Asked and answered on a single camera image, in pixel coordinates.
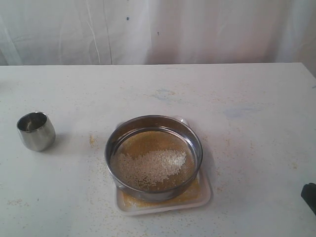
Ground round steel mesh sieve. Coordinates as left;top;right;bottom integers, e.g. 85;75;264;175
104;115;203;202

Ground yellow and white grain mix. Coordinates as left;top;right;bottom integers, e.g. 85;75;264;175
107;131;201;202

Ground stainless steel cup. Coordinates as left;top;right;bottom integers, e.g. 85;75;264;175
16;112;56;152

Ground white square plastic tray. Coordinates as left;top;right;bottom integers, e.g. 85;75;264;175
114;117;212;216

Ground white curtain backdrop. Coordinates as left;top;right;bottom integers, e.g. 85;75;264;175
0;0;316;74

